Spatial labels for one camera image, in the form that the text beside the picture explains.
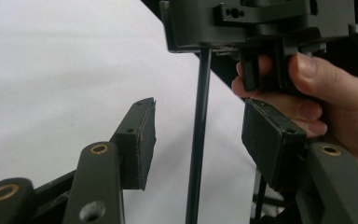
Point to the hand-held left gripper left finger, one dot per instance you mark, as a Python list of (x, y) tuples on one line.
[(135, 146)]

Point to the white table mat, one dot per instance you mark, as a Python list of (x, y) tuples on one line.
[(49, 68)]

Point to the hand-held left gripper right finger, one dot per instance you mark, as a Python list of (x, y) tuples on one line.
[(273, 146)]

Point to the thin black stick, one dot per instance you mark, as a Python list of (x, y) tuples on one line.
[(199, 140)]

